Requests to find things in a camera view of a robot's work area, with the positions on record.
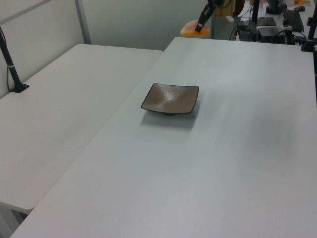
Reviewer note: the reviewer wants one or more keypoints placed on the small white box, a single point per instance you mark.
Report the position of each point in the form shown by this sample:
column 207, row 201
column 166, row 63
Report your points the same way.
column 229, row 18

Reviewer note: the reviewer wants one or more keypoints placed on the black computer mouse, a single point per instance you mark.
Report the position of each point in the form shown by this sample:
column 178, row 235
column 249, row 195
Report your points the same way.
column 299, row 9

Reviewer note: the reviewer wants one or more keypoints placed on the black electronics box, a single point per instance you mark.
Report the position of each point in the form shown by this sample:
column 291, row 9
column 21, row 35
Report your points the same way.
column 275, row 34

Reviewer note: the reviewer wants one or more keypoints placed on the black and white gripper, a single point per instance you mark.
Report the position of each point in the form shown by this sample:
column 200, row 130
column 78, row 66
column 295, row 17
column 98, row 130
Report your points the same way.
column 218, row 2

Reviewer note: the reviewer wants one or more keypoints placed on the thin black upright pole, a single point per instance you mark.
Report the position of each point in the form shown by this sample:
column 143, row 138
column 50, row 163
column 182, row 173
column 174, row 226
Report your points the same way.
column 255, row 19

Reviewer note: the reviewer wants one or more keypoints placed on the flat black pad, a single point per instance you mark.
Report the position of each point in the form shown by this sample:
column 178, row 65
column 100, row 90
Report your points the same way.
column 266, row 21

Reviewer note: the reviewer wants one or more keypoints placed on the square brown ceramic plate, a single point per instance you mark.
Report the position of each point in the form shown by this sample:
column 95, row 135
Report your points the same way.
column 171, row 100

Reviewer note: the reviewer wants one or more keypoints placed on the black monitor stand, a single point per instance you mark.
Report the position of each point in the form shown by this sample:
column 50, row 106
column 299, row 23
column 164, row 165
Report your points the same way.
column 275, row 6

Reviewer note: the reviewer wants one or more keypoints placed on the black camera pole with base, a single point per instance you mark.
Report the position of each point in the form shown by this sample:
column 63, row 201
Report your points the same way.
column 11, row 67

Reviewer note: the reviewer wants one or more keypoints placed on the black keyboard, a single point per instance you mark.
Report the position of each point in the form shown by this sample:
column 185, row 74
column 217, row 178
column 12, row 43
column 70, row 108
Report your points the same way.
column 294, row 19

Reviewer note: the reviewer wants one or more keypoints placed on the black clamped stand pole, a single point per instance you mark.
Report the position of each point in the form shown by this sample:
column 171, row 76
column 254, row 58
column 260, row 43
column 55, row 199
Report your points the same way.
column 309, row 37

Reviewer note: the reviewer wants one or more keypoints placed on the grey partition frame post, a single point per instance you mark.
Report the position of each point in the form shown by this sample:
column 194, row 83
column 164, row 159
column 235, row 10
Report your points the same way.
column 83, row 22

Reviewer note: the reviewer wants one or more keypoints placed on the wooden panel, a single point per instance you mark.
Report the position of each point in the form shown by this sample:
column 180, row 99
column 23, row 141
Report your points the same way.
column 224, row 11

